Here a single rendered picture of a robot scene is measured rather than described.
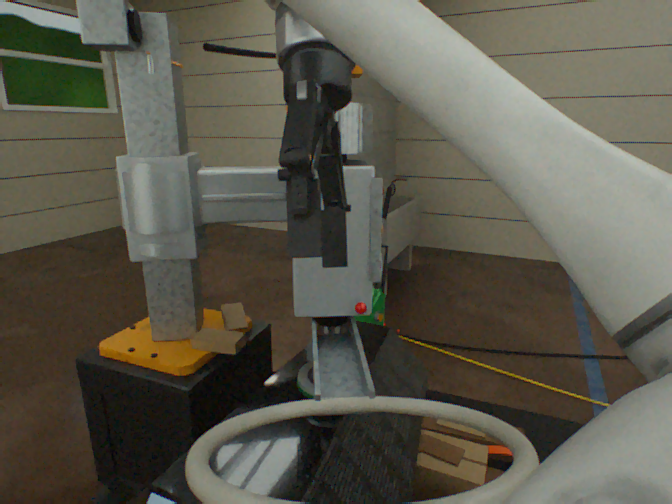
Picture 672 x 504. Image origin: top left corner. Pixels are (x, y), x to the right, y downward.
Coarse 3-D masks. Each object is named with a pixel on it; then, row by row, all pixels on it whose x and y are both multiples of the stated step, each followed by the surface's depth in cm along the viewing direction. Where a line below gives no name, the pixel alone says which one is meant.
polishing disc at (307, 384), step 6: (312, 360) 143; (306, 366) 139; (312, 366) 139; (300, 372) 136; (306, 372) 136; (312, 372) 136; (300, 378) 133; (306, 378) 133; (312, 378) 133; (300, 384) 130; (306, 384) 130; (312, 384) 130; (306, 390) 128; (312, 390) 127
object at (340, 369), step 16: (352, 320) 119; (320, 336) 119; (336, 336) 119; (352, 336) 115; (320, 352) 110; (336, 352) 110; (352, 352) 110; (320, 368) 102; (336, 368) 102; (352, 368) 102; (368, 368) 94; (320, 384) 95; (336, 384) 95; (352, 384) 95; (368, 384) 88; (320, 400) 85
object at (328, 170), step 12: (336, 132) 46; (336, 144) 47; (324, 156) 48; (336, 156) 48; (324, 168) 49; (336, 168) 49; (324, 180) 50; (336, 180) 50; (324, 192) 51; (336, 192) 50; (324, 204) 52
